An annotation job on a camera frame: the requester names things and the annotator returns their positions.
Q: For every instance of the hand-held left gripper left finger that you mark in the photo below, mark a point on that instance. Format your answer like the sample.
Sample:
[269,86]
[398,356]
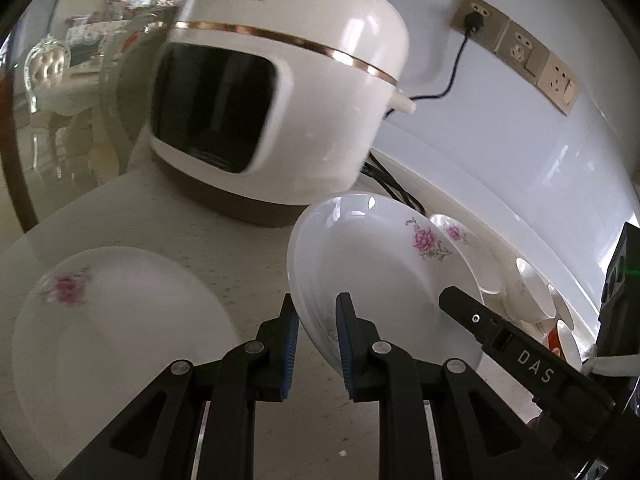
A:
[289,355]

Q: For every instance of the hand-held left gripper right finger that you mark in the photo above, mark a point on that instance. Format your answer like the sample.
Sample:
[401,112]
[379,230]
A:
[345,350]

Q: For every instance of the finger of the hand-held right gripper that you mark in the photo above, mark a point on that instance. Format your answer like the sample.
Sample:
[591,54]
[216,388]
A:
[470,317]

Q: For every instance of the white bowl with red mark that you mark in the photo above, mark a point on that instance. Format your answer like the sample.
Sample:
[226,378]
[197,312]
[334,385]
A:
[567,342]

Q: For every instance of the small white floral plate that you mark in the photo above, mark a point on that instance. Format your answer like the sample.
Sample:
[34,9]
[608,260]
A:
[467,247]

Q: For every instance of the large white floral plate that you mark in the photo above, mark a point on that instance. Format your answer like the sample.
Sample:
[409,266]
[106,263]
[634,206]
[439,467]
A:
[125,340]

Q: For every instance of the white rice cooker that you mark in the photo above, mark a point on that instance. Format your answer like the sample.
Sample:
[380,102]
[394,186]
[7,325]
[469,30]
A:
[310,110]

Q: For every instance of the white tufted chair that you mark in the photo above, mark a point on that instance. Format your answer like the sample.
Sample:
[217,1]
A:
[46,65]

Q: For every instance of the beige wall socket panel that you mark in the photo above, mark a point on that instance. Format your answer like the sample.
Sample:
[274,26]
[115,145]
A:
[482,15]
[560,82]
[522,50]

